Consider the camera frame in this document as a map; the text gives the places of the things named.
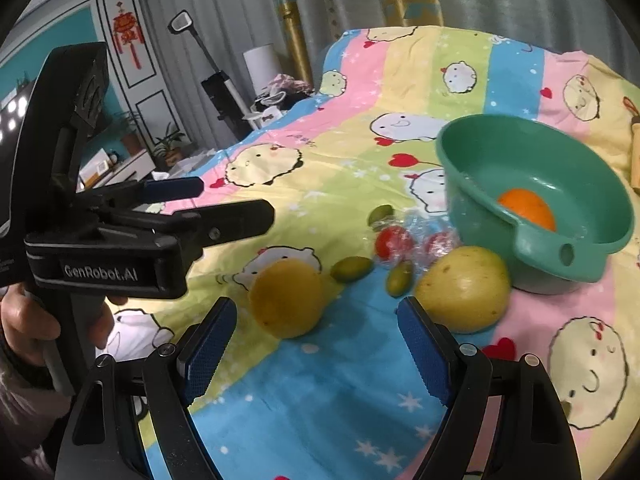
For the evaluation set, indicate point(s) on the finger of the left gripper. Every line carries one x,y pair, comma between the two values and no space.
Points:
131,194
200,227

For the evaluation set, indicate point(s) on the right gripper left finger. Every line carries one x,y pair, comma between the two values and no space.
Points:
174,375

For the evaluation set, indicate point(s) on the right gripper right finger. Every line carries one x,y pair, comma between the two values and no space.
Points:
459,376

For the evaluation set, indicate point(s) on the yellow-green pear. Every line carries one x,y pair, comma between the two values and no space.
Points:
468,290

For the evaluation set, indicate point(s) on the yellow lemon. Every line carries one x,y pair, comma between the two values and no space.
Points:
287,298

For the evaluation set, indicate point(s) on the green olive fruit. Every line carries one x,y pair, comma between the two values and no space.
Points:
380,214
399,280
351,269

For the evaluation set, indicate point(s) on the red tomato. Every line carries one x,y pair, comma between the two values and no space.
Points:
440,244
392,243

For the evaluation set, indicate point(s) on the orange fruit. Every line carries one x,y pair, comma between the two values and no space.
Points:
530,206

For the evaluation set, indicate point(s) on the green plastic basin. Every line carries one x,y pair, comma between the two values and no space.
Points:
549,206

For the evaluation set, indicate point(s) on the person's left hand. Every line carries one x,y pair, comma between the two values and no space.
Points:
26,325

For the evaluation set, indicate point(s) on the potted green plant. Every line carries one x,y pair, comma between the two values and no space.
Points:
168,148

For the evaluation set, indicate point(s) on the black upright vacuum cleaner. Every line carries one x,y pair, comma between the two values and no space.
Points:
219,87

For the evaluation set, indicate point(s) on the colourful cartoon bed sheet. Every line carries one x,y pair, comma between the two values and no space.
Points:
316,382

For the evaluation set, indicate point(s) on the clutter pile of bags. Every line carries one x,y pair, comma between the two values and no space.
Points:
276,99

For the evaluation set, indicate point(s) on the red chinese knot decoration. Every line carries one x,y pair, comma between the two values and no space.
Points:
126,33

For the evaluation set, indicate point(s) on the white cylindrical lamp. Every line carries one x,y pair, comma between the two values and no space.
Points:
263,66

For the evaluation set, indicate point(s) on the grey and gold curtain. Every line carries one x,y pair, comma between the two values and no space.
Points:
191,37

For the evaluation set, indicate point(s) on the yellow bear water bottle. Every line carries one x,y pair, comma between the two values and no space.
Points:
635,144

